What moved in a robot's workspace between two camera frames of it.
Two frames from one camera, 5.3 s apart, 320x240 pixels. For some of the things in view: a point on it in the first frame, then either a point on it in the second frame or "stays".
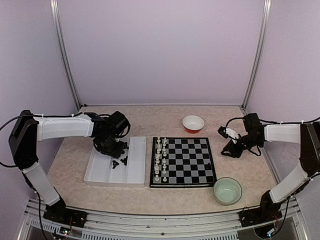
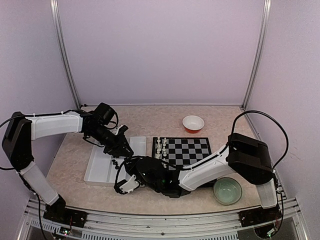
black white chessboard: x=181 y=162 stays
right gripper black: x=236 y=153 → x=131 y=167
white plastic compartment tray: x=128 y=170 stays
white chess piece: x=159 y=149 stays
